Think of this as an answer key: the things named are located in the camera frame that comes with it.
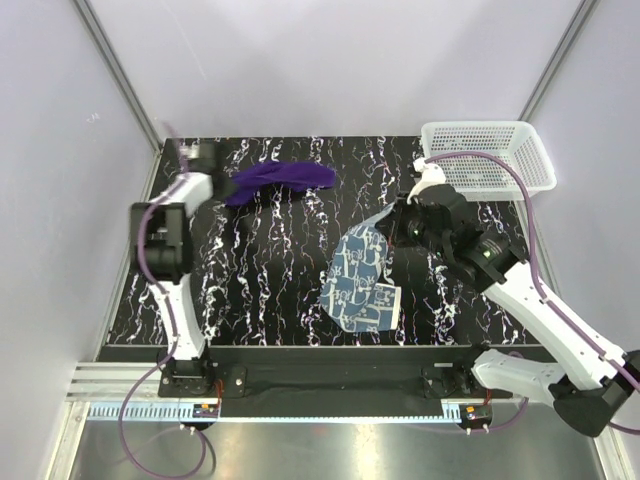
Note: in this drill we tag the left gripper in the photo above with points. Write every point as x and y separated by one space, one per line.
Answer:
221 194

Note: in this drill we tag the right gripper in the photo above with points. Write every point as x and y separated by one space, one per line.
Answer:
392 224

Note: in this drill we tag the purple towel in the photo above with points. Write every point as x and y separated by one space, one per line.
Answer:
296 176

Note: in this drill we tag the blue white patterned towel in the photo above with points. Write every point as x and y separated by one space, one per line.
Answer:
353 295

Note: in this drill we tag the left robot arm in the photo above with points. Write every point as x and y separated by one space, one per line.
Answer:
161 246

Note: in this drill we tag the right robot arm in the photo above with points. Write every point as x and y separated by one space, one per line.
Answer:
492 266

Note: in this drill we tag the white plastic basket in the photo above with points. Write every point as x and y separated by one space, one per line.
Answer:
476 156

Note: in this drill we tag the black marble pattern mat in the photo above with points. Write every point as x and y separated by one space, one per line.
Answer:
259 270

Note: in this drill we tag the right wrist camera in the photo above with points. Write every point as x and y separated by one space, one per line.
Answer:
430 174

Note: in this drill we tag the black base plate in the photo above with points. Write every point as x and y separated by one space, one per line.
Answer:
422 372

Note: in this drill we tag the aluminium frame rail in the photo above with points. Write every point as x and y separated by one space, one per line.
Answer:
150 387

